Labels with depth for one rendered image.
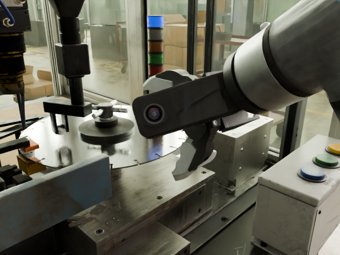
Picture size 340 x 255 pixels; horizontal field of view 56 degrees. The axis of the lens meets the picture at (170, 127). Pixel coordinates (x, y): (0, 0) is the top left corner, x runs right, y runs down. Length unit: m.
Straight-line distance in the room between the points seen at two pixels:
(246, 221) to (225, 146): 0.18
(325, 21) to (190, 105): 0.15
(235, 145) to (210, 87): 0.42
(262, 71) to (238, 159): 0.51
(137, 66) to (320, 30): 1.02
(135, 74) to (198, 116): 0.93
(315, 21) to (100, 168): 0.30
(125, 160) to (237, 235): 0.30
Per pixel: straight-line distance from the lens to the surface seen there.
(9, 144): 0.56
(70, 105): 0.57
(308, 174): 0.61
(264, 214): 0.63
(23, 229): 0.41
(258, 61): 0.29
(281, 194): 0.59
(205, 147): 0.38
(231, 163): 0.78
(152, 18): 0.87
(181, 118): 0.33
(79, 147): 0.58
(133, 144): 0.58
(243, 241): 0.69
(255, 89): 0.30
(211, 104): 0.33
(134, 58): 1.24
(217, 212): 0.73
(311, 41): 0.26
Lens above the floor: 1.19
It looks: 21 degrees down
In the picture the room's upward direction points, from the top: straight up
